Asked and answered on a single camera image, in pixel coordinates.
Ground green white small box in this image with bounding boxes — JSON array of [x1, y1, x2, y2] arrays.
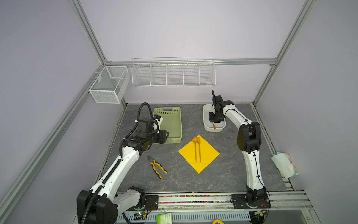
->
[[156, 213, 172, 224]]

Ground green perforated plastic basket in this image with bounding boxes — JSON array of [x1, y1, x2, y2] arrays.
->
[[154, 107, 182, 144]]

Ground yellow tape measure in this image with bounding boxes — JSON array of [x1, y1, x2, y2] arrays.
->
[[212, 219, 224, 224]]

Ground small white mesh basket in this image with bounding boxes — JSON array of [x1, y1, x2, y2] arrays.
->
[[89, 66, 130, 104]]

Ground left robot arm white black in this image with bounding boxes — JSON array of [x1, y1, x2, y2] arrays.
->
[[76, 102, 169, 224]]

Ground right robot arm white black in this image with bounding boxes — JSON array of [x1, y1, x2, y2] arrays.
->
[[208, 91, 270, 208]]

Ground white oval plastic tub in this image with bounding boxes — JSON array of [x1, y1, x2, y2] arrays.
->
[[202, 104, 226, 132]]

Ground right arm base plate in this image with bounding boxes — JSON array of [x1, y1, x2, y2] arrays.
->
[[230, 193, 271, 209]]

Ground long white wire shelf basket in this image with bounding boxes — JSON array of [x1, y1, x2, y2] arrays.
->
[[131, 57, 216, 88]]

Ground orange wooden fork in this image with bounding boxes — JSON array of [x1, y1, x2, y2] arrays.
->
[[197, 137, 201, 162]]

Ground aluminium frame rail base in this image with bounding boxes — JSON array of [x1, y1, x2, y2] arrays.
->
[[116, 191, 321, 224]]

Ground yellow paper napkin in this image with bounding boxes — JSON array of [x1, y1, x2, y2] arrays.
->
[[179, 135, 220, 174]]

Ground yellow black pliers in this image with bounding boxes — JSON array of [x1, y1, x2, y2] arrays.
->
[[147, 156, 167, 179]]

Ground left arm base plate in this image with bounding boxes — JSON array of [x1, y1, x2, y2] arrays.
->
[[129, 195, 159, 211]]

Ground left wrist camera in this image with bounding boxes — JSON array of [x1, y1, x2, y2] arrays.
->
[[153, 114, 163, 132]]

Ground orange wooden spoon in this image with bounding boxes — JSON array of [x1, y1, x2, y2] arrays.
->
[[192, 137, 198, 161]]

